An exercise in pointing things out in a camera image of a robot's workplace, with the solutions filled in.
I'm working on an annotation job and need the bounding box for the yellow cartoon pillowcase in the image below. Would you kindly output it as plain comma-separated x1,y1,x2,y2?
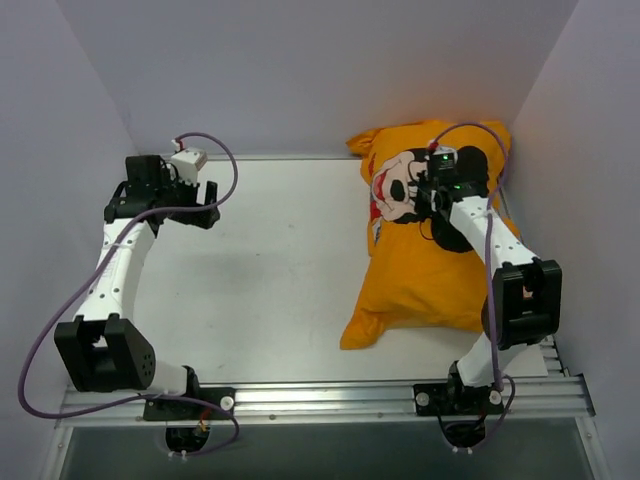
340,119,511,350

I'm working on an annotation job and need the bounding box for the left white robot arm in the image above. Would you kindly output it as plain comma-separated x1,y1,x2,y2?
54,149,220,419

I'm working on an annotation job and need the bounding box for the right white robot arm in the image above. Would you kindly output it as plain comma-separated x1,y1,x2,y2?
416,174,562,413

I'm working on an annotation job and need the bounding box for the thin black wire loop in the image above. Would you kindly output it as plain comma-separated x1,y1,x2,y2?
418,219,446,242

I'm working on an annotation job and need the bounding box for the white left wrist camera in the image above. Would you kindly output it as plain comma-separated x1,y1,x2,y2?
169,148,208,185

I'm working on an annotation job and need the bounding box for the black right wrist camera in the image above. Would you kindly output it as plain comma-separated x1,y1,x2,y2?
428,150,458,178

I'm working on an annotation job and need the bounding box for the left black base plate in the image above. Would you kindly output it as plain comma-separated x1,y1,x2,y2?
143,387,236,422

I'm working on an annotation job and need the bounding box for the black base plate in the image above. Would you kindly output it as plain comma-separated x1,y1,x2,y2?
143,387,236,422
412,382,504,417

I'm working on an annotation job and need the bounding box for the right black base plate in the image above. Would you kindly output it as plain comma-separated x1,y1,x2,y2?
412,382,504,417

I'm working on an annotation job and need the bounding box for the aluminium front rail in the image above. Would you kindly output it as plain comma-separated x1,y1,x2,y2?
55,373,596,428

